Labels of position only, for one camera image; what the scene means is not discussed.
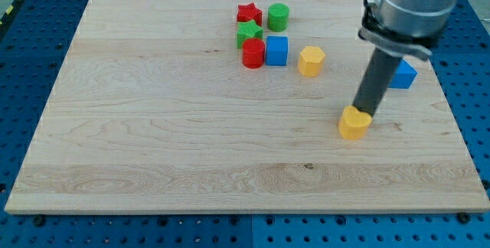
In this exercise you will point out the yellow heart block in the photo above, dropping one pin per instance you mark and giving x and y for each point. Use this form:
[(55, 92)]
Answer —
[(354, 123)]

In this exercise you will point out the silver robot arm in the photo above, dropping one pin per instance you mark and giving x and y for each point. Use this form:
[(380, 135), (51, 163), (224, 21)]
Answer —
[(405, 27)]

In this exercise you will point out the wooden board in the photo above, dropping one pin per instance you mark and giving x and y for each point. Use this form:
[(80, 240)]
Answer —
[(153, 112)]

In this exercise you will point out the red cylinder block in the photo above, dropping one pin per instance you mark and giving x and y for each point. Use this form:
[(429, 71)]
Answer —
[(253, 51)]

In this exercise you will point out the blue cube block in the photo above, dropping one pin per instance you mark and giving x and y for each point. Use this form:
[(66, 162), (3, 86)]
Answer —
[(277, 48)]

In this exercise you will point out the yellow hexagon block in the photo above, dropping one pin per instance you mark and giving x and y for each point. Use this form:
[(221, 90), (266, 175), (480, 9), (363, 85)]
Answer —
[(311, 60)]

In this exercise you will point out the green star block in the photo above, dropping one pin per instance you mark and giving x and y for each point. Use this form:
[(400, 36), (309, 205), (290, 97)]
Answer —
[(246, 30)]

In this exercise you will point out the red star block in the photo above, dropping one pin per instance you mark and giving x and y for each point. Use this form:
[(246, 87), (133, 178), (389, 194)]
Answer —
[(250, 12)]

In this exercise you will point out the green cylinder block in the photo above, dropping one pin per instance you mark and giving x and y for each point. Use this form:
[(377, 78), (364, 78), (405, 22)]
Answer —
[(278, 17)]

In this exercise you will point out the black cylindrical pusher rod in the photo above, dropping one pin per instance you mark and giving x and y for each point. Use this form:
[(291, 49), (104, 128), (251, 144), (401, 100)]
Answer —
[(375, 82)]

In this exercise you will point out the blue triangular block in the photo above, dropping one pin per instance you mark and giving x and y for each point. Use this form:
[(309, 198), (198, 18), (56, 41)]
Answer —
[(404, 76)]

